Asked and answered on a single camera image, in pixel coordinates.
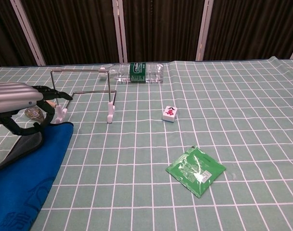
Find clear bottle with green label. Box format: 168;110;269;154
100;62;164;84

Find white mahjong tile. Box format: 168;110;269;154
162;105;178;122

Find metal wire rack white feet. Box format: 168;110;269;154
51;68;117;124

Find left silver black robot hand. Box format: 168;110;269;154
0;82;74;137

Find black and blue cloth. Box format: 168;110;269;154
0;121;74;231

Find green foil sachet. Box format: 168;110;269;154
165;145;227;198

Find dark pleated curtain panel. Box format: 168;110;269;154
21;0;120;66
203;0;293;61
123;0;207;63
0;0;38;68

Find green white grid tablecloth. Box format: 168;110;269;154
0;56;293;231

